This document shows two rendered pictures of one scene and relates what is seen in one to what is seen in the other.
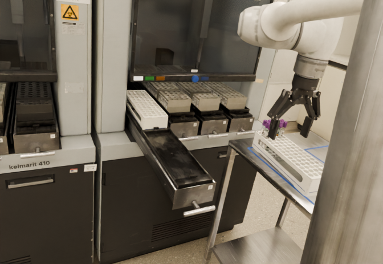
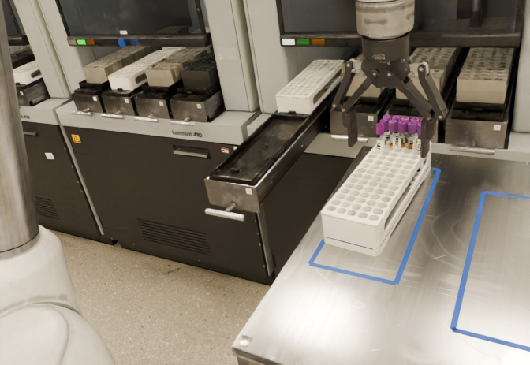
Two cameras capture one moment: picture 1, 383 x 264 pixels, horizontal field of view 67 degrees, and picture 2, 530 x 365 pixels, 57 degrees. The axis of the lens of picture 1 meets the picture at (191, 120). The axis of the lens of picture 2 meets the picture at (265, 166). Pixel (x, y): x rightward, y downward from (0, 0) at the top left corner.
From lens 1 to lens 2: 0.96 m
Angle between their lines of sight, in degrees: 55
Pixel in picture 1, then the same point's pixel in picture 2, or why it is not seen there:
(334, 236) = not seen: outside the picture
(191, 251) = not seen: hidden behind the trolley
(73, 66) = (222, 27)
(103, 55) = (248, 12)
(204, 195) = (244, 199)
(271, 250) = not seen: outside the picture
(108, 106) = (265, 79)
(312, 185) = (326, 225)
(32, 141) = (184, 108)
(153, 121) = (288, 102)
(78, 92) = (232, 59)
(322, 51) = not seen: outside the picture
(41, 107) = (199, 74)
